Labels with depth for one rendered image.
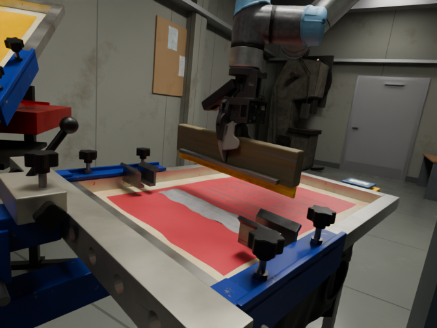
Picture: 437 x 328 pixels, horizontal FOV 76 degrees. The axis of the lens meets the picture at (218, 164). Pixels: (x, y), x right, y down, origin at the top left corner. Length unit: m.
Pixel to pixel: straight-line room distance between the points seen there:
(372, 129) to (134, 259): 6.97
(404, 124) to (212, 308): 7.00
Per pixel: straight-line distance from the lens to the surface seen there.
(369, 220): 0.74
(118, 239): 0.37
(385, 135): 7.18
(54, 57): 3.30
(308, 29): 0.64
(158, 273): 0.30
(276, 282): 0.37
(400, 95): 7.20
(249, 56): 0.64
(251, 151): 0.62
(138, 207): 0.69
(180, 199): 0.74
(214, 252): 0.52
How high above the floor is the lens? 1.21
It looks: 12 degrees down
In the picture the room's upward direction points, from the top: 6 degrees clockwise
